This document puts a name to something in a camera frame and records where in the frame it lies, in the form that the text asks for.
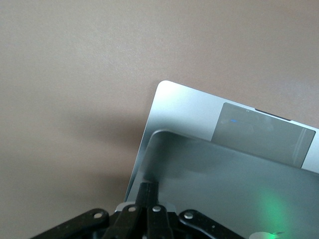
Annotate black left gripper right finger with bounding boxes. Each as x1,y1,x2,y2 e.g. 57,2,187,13
147,182,240,239

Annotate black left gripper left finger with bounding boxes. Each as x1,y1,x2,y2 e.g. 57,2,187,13
29,182,151,239

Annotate silver laptop black keyboard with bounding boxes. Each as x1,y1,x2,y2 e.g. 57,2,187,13
123,80,319,239

